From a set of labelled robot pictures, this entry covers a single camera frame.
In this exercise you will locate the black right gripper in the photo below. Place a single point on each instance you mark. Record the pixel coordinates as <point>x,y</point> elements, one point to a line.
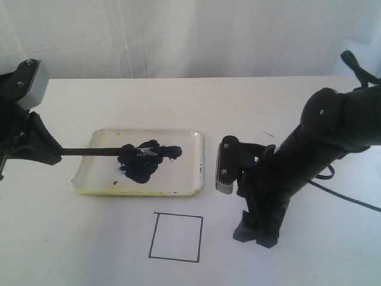
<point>267,190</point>

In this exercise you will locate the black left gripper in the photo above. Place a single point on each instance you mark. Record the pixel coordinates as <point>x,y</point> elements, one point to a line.
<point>35,143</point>

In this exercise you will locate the thin black paintbrush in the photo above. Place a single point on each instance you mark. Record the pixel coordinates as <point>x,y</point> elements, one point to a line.
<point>131,151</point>

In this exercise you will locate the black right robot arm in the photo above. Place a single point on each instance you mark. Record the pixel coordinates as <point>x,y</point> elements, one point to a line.
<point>332,125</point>

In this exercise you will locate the white paint tray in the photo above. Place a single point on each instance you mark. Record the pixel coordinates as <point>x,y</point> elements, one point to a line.
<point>182,177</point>

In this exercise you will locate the dark blue paint blob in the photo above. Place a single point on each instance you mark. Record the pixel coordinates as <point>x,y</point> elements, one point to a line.
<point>140,168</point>

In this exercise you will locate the white backdrop curtain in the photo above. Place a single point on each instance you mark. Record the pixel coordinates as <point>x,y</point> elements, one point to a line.
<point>146,39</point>

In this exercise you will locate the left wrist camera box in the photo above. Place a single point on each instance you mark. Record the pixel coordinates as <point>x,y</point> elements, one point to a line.
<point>28,84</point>

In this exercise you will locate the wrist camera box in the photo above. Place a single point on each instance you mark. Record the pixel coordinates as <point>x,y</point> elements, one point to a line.
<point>28,84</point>
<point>227,164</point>

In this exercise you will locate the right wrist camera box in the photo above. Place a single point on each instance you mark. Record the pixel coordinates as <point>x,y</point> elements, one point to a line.
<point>227,164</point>

